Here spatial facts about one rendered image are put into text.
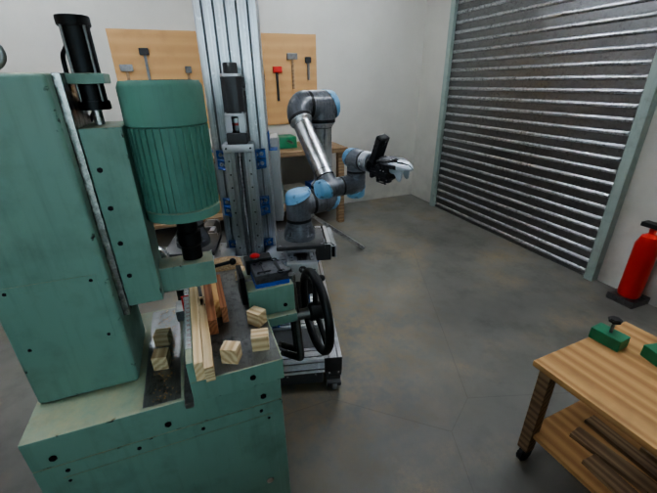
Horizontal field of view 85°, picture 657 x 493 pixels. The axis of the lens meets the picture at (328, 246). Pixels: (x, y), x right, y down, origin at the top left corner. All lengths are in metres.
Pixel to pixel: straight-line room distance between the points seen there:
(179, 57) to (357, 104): 2.00
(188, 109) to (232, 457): 0.91
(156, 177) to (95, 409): 0.57
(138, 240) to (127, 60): 3.38
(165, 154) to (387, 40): 4.21
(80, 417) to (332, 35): 4.19
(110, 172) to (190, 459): 0.75
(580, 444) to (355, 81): 3.99
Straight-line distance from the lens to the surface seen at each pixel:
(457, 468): 1.87
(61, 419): 1.11
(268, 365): 0.90
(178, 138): 0.87
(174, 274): 1.02
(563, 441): 1.88
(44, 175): 0.89
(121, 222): 0.93
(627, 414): 1.57
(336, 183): 1.40
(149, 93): 0.86
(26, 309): 1.01
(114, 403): 1.08
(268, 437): 1.17
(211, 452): 1.16
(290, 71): 4.38
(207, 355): 0.89
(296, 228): 1.66
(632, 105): 3.35
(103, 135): 0.89
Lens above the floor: 1.50
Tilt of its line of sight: 25 degrees down
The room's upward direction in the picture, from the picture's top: 1 degrees counter-clockwise
